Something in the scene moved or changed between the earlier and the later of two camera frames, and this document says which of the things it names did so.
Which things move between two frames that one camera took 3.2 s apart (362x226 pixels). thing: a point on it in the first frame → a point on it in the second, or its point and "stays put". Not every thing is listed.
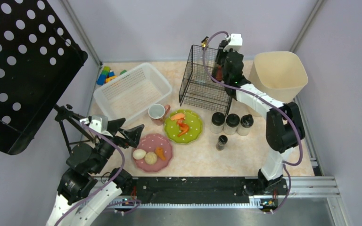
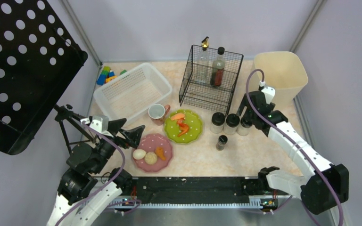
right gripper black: [221, 58] → [251, 110]
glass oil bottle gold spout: [201, 77] stays put
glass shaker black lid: [218, 120] stays put
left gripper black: [116, 136] stays put
